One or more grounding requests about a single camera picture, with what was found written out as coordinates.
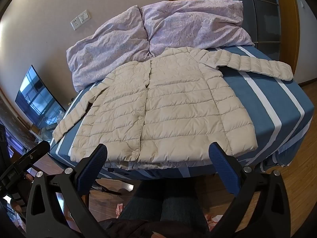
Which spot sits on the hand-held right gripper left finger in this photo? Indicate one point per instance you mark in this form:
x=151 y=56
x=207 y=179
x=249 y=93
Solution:
x=95 y=163

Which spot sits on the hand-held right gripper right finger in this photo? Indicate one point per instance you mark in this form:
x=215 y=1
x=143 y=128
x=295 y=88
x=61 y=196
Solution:
x=223 y=171

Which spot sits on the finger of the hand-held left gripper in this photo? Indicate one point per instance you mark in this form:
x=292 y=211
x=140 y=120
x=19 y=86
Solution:
x=31 y=156

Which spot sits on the beige puffer jacket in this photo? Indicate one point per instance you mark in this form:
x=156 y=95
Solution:
x=173 y=104

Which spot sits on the glass television stand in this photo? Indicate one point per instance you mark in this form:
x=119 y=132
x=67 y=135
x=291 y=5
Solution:
x=42 y=135

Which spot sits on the pink slipper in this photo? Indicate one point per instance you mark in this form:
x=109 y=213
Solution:
x=211 y=222
x=121 y=208

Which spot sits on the flat television screen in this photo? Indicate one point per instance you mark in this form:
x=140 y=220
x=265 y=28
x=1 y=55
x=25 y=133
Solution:
x=37 y=96

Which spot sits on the person's grey trousers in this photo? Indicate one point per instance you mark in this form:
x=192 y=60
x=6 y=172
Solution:
x=148 y=203

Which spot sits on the light pink fleece garment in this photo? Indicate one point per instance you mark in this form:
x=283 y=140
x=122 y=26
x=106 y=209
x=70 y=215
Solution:
x=106 y=47

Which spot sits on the lilac floral pillow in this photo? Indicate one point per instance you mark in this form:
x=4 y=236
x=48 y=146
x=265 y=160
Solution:
x=193 y=24

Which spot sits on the dark glass door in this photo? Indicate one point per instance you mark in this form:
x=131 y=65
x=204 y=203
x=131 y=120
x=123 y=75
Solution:
x=262 y=17

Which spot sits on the white wall socket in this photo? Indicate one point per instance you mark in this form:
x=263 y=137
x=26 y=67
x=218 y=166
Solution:
x=75 y=23

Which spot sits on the white light switch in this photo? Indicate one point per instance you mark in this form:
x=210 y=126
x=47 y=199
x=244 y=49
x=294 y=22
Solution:
x=84 y=16

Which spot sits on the wooden wall shelf niche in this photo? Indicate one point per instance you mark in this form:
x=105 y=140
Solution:
x=288 y=29

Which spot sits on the small white wall switch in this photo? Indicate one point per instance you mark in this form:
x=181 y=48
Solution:
x=303 y=4

